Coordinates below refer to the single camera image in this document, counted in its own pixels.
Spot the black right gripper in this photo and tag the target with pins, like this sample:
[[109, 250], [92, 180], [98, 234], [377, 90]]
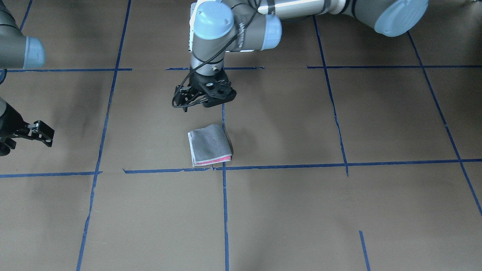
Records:
[[10, 125]]

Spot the blue tape strip crosswise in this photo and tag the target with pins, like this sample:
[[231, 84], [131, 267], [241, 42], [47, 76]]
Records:
[[247, 167]]

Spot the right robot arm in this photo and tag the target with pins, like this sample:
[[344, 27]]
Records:
[[19, 51]]

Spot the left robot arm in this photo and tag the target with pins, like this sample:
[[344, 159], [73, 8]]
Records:
[[220, 26]]

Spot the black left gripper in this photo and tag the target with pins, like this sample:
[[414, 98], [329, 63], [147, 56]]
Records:
[[196, 83]]

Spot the blue tape strip lengthwise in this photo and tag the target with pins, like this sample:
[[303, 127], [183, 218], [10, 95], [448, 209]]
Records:
[[225, 213]]

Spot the pink and grey towel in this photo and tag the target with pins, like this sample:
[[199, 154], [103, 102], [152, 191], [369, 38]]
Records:
[[209, 145]]

